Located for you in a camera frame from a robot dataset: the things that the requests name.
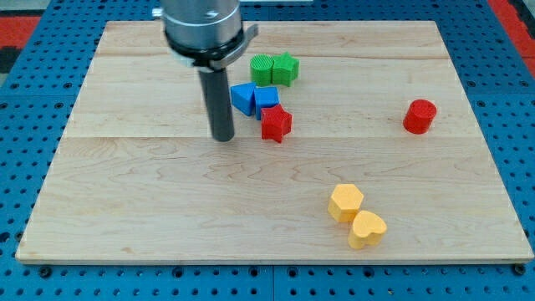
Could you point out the green cylinder block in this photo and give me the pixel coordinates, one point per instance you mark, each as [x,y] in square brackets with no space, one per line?
[261,69]

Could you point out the light wooden board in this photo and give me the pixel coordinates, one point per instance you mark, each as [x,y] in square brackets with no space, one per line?
[137,178]

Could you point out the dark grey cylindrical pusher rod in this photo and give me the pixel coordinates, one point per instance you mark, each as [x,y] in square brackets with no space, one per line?
[215,89]

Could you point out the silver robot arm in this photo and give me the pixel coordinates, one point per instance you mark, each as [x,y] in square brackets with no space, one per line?
[208,35]

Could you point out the green star block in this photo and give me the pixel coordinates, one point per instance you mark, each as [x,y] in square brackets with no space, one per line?
[285,69]

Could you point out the red cylinder block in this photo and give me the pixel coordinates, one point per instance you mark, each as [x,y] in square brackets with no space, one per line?
[419,116]

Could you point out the blue triangle block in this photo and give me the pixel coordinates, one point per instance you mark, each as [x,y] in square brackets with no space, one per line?
[242,97]

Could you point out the blue cube block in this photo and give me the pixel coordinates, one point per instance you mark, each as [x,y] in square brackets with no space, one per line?
[265,97]

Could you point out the yellow hexagon block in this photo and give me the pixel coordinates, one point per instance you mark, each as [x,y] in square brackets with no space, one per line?
[345,202]

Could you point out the red star block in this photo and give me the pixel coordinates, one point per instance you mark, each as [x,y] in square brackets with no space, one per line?
[276,122]

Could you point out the yellow heart block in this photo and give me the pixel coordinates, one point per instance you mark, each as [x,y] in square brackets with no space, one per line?
[368,229]

